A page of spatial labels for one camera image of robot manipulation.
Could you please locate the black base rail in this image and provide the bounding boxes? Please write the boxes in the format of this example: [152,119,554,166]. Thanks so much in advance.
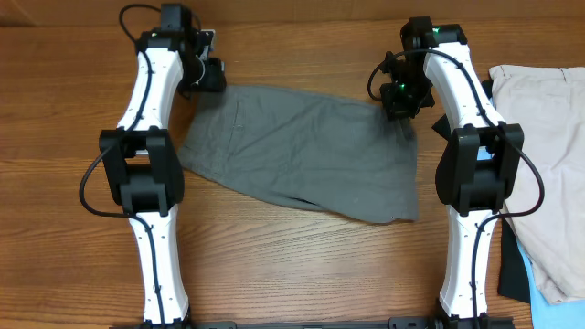
[115,317,515,329]

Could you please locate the light blue garment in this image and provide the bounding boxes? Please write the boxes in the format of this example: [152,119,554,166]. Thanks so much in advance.
[505,146,584,328]

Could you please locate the grey shorts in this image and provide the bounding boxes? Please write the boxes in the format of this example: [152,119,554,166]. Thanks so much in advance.
[178,86,419,224]

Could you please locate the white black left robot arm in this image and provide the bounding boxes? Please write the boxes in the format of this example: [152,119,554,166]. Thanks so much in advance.
[98,4,227,328]

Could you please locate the black folded garment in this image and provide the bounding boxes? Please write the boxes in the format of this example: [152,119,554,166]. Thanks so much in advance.
[431,80,532,303]

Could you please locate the beige shorts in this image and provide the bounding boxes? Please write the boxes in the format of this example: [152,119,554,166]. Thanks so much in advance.
[489,65,584,304]

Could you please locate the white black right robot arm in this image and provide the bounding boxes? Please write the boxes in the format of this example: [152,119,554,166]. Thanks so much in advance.
[379,16,524,328]

